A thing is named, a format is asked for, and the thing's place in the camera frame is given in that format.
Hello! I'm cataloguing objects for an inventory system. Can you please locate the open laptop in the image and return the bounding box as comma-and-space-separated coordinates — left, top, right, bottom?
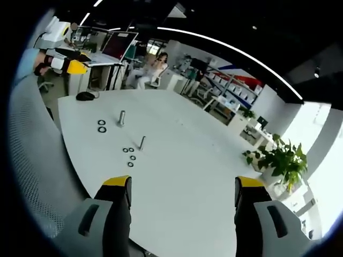
90, 31, 139, 64

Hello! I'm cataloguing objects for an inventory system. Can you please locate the green potted plant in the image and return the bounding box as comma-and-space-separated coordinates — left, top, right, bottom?
242, 133, 309, 192

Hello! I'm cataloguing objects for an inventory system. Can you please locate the white office chair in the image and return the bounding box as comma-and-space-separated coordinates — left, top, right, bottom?
144, 65, 170, 88

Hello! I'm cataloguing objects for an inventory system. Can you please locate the white standing desk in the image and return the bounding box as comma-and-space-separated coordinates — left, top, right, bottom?
87, 55, 125, 91

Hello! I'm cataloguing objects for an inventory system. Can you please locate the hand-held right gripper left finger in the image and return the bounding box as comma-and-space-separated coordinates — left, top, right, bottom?
63, 175, 133, 257

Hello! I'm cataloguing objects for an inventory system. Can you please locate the black computer mouse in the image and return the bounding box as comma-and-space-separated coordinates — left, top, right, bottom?
76, 91, 95, 101

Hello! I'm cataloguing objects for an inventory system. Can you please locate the large threaded metal stud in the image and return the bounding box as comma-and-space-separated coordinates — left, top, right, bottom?
116, 110, 127, 127

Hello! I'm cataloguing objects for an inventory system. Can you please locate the grey mesh office chair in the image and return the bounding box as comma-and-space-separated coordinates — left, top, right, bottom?
7, 76, 91, 243

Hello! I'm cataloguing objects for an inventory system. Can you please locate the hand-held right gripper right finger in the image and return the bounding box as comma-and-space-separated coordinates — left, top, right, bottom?
234, 176, 308, 257

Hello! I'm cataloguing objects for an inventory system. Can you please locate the storage shelf with white boxes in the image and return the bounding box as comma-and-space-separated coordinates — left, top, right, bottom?
203, 65, 265, 110

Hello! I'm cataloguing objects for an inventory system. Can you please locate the person's left hand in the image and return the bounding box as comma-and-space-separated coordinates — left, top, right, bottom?
33, 54, 54, 77

